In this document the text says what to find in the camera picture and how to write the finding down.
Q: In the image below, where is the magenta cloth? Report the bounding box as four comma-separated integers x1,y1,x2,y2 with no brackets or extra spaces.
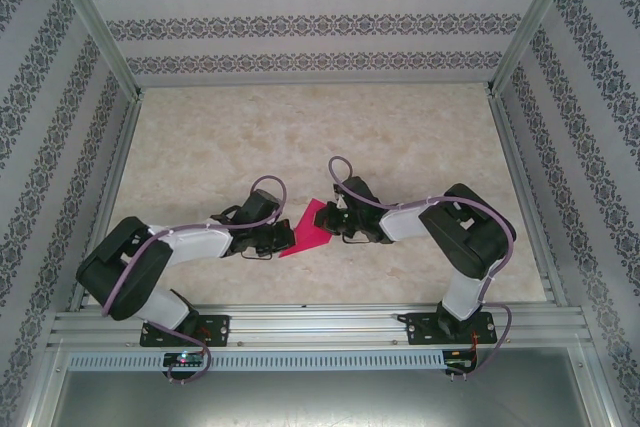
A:
278,198,332,259

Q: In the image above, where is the grey metal sheet panel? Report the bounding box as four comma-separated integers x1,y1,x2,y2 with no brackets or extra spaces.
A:
49,370,601,427

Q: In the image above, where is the small controller circuit board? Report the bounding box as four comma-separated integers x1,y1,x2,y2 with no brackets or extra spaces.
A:
163,351,207,368
446,356,479,373

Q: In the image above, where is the wide aluminium extrusion rail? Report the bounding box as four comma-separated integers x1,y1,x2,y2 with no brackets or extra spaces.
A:
47,302,589,349

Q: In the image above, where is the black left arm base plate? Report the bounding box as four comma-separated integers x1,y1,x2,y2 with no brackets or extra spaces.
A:
139,314,231,348

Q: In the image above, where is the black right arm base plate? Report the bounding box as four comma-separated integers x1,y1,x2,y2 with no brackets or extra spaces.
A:
407,311,499,347

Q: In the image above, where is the slotted grey cable duct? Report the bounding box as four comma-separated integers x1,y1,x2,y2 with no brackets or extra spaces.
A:
67,349,446,372

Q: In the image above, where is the aluminium frame rail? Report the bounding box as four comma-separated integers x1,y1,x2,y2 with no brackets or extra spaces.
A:
67,91,144,312
487,89,569,307

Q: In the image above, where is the aluminium frame post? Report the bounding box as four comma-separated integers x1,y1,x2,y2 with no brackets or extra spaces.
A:
42,0,144,98
489,0,586,96

